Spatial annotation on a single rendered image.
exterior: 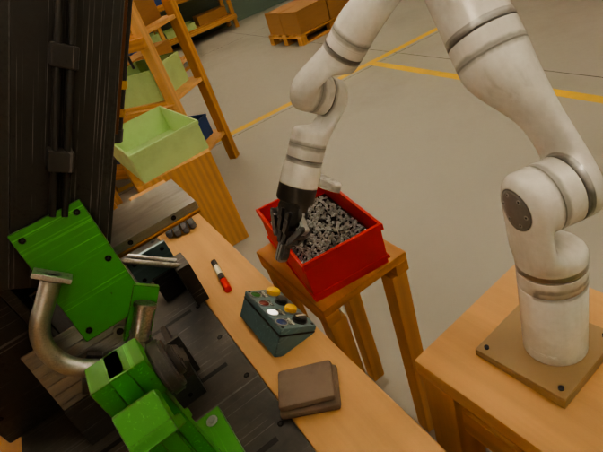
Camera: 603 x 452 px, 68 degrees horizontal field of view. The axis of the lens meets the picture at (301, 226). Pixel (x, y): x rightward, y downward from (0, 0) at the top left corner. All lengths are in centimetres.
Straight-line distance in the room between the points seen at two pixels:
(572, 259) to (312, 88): 47
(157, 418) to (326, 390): 28
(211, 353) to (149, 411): 37
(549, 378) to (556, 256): 23
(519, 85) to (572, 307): 31
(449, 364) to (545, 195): 36
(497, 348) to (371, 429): 26
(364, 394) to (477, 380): 19
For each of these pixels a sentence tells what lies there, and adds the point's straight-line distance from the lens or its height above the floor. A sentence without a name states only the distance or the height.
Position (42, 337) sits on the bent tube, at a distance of 81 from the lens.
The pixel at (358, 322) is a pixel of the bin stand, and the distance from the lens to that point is 161.
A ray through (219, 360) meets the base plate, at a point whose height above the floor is 90.
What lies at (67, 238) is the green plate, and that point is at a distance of 80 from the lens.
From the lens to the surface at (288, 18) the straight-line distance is 677.
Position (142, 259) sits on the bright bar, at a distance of 99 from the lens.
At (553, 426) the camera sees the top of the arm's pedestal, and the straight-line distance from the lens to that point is 79.
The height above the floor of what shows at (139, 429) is 113.
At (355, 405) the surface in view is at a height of 90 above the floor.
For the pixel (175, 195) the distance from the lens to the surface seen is 99.
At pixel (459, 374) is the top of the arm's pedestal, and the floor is 85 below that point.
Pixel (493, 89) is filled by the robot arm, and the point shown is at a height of 129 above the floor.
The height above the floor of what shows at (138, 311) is 109.
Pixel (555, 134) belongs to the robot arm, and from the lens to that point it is 65.
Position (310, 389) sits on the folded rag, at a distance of 76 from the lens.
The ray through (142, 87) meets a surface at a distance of 350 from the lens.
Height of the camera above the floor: 154
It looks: 34 degrees down
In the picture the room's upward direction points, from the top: 20 degrees counter-clockwise
